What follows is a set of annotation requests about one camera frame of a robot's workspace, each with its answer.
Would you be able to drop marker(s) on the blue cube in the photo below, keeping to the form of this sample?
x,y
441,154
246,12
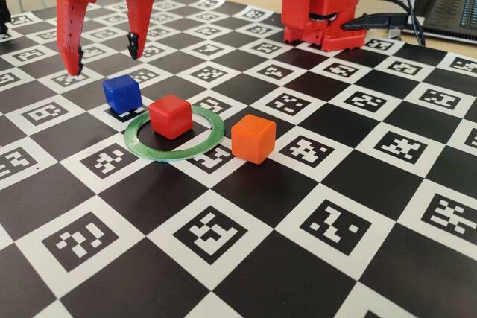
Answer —
x,y
121,94

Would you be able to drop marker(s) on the red cube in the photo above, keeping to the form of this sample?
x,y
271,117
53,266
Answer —
x,y
169,117

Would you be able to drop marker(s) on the orange cube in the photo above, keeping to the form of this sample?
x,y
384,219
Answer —
x,y
251,139

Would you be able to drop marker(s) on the red robot base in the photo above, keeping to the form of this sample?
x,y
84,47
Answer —
x,y
343,38

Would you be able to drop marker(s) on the small black object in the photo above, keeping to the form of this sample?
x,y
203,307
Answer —
x,y
3,12

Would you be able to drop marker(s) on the black white marker checkerboard mat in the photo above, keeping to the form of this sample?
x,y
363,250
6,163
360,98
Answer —
x,y
261,191

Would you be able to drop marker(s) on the dark grey laptop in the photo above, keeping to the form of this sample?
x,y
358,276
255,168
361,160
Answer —
x,y
447,9

